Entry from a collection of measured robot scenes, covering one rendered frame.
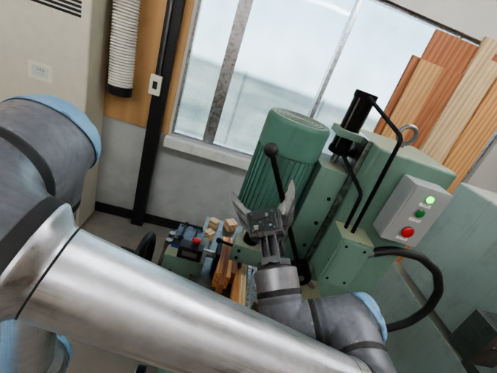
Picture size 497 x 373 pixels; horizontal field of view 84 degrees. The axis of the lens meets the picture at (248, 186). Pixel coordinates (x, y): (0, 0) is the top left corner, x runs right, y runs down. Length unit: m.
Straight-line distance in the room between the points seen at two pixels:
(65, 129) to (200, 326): 0.26
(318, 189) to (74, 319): 0.64
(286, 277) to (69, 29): 1.79
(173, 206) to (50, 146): 2.20
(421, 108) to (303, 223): 1.74
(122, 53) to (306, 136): 1.53
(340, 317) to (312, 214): 0.34
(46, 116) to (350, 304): 0.54
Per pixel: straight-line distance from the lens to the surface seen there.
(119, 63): 2.05
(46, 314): 0.29
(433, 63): 2.39
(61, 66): 2.07
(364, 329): 0.56
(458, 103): 2.54
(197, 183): 2.37
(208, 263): 1.07
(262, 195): 0.77
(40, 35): 2.10
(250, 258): 0.95
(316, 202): 0.80
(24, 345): 0.65
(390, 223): 0.77
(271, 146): 0.63
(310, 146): 0.72
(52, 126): 0.38
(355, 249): 0.76
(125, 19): 2.02
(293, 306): 0.57
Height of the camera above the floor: 1.63
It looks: 25 degrees down
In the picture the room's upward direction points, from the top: 20 degrees clockwise
